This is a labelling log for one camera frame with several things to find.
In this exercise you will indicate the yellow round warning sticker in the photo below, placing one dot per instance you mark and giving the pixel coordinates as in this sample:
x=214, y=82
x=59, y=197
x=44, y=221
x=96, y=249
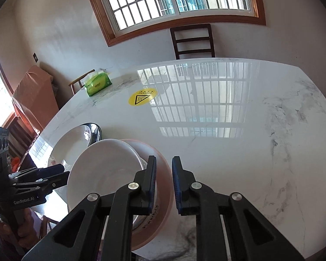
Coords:
x=141, y=98

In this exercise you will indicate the green tissue pack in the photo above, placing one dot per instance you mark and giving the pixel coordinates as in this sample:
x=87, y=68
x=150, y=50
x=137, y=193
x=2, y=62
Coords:
x=97, y=84

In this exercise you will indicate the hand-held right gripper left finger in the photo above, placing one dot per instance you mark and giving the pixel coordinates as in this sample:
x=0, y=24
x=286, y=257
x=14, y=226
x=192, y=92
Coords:
x=153, y=185

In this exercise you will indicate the person's left hand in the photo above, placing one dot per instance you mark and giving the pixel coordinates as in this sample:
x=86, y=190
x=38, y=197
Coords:
x=28, y=231

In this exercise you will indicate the light wooden stool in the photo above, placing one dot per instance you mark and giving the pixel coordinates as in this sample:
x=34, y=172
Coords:
x=82, y=77

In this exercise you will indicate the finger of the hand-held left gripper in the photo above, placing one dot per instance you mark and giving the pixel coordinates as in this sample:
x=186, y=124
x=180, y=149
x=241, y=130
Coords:
x=57, y=180
x=40, y=171

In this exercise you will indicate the white plate with pink flowers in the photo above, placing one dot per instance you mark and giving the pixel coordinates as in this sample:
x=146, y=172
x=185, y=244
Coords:
x=68, y=144

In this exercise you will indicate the white bowl with teal pattern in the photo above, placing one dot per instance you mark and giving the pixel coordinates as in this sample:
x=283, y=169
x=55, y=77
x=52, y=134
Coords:
x=103, y=168

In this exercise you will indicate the pink plastic bowl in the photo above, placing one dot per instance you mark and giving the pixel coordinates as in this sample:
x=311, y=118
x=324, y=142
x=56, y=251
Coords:
x=163, y=179

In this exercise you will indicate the blue patterned porcelain plate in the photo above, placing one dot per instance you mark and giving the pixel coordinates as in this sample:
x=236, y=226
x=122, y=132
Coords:
x=95, y=133

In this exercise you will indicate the dark wooden cabinet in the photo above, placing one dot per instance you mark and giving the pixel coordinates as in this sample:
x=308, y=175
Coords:
x=19, y=138

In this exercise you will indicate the large wood-framed barred window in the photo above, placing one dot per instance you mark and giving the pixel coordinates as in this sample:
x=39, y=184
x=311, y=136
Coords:
x=141, y=5

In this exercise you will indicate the dark wall switch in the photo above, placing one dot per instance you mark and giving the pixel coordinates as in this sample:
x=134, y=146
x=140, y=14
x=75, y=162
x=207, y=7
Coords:
x=35, y=57

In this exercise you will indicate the white bowl with rabbit print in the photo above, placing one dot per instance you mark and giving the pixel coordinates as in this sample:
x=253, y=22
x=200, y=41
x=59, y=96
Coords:
x=150, y=219

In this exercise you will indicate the small orange object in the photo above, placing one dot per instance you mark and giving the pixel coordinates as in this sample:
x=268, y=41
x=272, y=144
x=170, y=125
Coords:
x=16, y=163

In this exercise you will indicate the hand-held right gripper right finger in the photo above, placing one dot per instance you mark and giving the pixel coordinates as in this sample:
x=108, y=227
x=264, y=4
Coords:
x=176, y=187

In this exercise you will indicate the brown covered box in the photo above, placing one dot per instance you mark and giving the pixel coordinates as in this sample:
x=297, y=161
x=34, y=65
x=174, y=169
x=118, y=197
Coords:
x=35, y=95

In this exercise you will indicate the dark wooden chair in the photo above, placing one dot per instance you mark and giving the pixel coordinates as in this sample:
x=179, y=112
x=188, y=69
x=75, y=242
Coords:
x=191, y=28

